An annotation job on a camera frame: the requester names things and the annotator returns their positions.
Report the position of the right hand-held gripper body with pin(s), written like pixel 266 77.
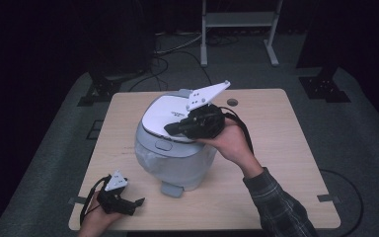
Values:
pixel 207 121

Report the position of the black stand base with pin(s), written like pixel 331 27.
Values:
pixel 324 87
pixel 100 90

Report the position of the white rice cooker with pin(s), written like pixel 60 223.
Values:
pixel 174 158

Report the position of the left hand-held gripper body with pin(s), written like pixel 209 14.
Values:
pixel 115 181

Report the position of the person's left hand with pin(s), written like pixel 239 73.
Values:
pixel 97 219

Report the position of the person's right hand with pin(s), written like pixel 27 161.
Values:
pixel 233 143

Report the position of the dark floor outlet plate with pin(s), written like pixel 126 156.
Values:
pixel 94 129

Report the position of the grey tape strip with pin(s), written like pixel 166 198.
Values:
pixel 329 198

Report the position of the white metal stand frame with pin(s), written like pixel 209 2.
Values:
pixel 240 19

